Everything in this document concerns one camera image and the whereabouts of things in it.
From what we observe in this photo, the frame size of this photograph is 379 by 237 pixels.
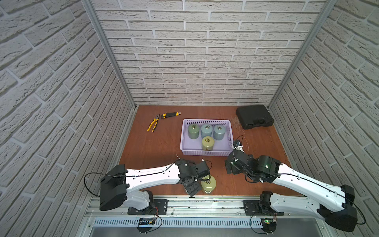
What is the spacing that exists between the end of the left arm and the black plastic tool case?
0.57 m

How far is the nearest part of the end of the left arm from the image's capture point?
1.77 ft

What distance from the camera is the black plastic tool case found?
1053 millimetres
